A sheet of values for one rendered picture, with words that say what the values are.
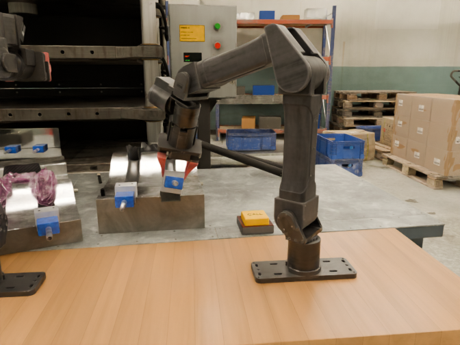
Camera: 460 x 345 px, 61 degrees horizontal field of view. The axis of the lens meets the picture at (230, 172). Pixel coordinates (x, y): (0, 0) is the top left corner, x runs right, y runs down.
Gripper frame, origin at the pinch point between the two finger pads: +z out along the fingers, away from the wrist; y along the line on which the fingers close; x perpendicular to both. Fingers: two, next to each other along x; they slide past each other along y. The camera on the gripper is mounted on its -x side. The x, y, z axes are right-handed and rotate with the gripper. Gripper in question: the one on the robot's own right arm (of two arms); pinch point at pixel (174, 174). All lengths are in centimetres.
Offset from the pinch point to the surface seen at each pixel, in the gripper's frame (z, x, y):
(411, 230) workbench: 0, 9, -62
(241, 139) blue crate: 164, -331, -97
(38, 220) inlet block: 8.9, 12.4, 27.9
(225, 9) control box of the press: -22, -99, -15
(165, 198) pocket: 7.7, 0.2, 1.0
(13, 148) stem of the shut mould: 44, -64, 62
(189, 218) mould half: 8.7, 5.4, -5.6
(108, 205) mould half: 8.2, 5.2, 14.3
